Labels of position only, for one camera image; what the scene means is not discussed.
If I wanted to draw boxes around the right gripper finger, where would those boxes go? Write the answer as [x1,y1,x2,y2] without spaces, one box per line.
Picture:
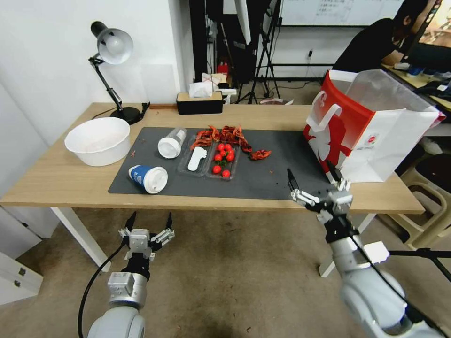
[327,160,351,192]
[287,169,320,206]

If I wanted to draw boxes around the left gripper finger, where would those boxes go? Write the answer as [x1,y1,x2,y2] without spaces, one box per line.
[118,211,137,246]
[150,212,176,246]

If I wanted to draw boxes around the red white delivery bag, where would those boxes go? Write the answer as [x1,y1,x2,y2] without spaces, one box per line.
[303,69,447,184]

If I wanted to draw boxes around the clear disposable takeout box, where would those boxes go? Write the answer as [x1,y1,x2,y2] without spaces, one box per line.
[177,132,242,181]

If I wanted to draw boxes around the black tissue box wooden lid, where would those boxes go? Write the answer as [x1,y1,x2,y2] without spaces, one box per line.
[176,91,224,115]

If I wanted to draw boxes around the cardboard box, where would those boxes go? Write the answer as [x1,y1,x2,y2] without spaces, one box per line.
[202,71,228,86]

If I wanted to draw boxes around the dark grey table mat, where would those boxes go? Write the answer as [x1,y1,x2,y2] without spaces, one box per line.
[108,126,340,202]

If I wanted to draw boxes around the blue paper cup white lid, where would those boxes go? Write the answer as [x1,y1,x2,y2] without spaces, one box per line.
[128,164,169,195]

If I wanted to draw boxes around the beige plastic stool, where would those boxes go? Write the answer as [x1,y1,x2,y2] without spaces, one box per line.
[397,154,451,244]

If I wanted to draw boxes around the black stand leg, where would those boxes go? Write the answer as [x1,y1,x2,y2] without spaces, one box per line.
[387,247,451,279]

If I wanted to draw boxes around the clear plastic cup white lid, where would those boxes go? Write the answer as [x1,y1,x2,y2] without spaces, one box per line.
[157,126,188,160]

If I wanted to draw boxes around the wooden table white legs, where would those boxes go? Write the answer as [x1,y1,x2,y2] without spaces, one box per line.
[0,102,426,279]

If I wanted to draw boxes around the white round basin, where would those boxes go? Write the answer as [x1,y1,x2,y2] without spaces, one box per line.
[64,117,131,167]

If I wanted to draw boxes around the white cabinet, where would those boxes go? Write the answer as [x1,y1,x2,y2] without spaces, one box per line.
[0,203,61,306]

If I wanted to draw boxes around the white tissue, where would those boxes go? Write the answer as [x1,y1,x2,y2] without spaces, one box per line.
[188,82,214,99]

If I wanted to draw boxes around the person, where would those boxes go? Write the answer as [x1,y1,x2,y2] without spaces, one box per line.
[331,0,430,74]

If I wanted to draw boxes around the black tripod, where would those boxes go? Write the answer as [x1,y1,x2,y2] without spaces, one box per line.
[235,0,282,105]

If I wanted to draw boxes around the black computer monitor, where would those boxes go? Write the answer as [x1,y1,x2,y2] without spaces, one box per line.
[404,0,451,70]

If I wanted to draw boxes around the whiteboard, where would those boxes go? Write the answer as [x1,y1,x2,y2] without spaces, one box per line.
[280,0,406,27]

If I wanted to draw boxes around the black silver desk lamp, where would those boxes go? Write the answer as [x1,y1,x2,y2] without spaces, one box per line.
[88,21,151,126]

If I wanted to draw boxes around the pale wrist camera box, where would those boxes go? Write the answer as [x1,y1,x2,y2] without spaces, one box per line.
[129,228,151,255]
[328,190,353,214]

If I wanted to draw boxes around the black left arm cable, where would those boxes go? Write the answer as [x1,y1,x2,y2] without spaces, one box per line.
[78,245,127,338]

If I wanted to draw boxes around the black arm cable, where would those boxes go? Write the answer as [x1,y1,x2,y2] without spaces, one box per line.
[343,211,450,338]
[78,245,127,338]

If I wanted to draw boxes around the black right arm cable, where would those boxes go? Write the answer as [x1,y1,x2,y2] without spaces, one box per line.
[343,211,450,338]

